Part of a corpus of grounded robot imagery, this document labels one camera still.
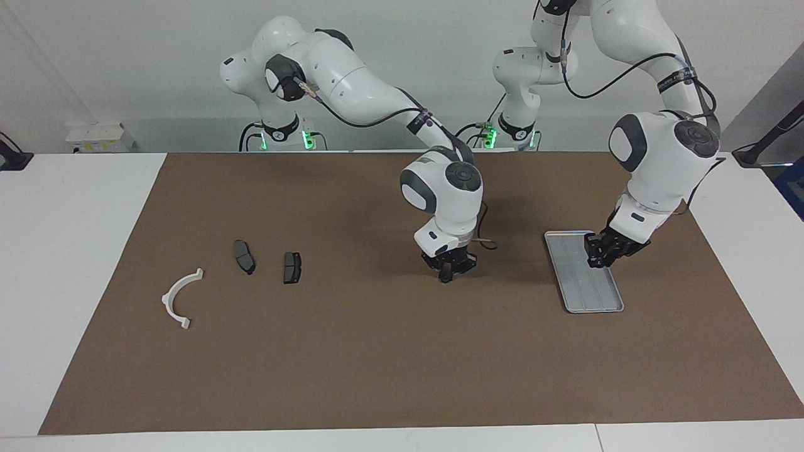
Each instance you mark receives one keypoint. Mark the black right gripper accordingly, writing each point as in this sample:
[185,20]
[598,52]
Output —
[452,258]

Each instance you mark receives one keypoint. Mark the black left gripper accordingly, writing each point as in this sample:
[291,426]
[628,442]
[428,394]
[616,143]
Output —
[619,246]

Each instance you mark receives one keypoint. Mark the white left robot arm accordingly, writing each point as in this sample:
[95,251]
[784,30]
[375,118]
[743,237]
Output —
[666,157]

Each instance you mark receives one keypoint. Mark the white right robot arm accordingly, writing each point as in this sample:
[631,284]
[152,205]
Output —
[358,81]

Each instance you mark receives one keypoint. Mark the silver metal tray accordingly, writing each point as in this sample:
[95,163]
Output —
[584,292]

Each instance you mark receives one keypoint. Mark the brown table mat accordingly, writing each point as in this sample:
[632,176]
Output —
[402,351]

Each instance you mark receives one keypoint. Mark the rectangular dark grey brake pad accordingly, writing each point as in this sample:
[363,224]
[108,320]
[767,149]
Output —
[292,269]

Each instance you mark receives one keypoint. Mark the curved dark grey brake pad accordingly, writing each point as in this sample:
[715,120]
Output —
[244,257]

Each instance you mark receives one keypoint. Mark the blue box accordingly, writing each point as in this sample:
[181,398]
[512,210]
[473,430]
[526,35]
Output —
[793,191]

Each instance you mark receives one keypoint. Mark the black camera stand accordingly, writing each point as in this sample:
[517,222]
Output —
[754,154]

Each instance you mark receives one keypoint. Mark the white curved plastic bracket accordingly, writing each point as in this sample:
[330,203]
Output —
[166,300]

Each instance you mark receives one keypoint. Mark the white wall socket box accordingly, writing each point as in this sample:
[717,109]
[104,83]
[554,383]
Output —
[94,135]

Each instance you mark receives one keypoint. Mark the black clamp mount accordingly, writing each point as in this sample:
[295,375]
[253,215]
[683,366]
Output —
[14,160]

